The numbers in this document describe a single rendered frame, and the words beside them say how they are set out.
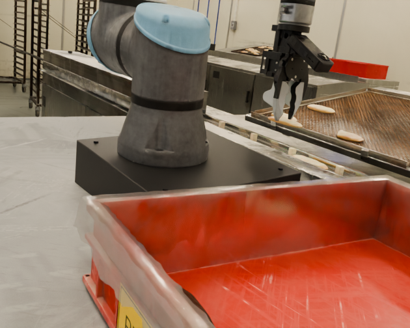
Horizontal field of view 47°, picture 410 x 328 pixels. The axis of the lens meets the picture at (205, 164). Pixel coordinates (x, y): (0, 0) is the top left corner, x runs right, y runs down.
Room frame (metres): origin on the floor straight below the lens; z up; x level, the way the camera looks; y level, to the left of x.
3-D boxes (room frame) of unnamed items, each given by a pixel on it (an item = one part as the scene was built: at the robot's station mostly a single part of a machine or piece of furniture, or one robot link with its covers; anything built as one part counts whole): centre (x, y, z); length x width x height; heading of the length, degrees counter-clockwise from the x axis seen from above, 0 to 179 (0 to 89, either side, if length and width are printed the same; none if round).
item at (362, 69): (4.72, -1.33, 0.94); 0.51 x 0.36 x 0.13; 39
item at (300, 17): (1.10, -0.16, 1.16); 0.08 x 0.08 x 0.05
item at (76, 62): (1.96, 0.45, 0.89); 1.25 x 0.18 x 0.09; 35
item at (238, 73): (5.30, -0.43, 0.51); 3.00 x 1.26 x 1.03; 35
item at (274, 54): (1.10, -0.15, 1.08); 0.09 x 0.08 x 0.12; 39
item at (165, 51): (0.76, 0.08, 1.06); 0.13 x 0.12 x 0.14; 39
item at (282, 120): (1.08, -0.17, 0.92); 0.10 x 0.04 x 0.01; 39
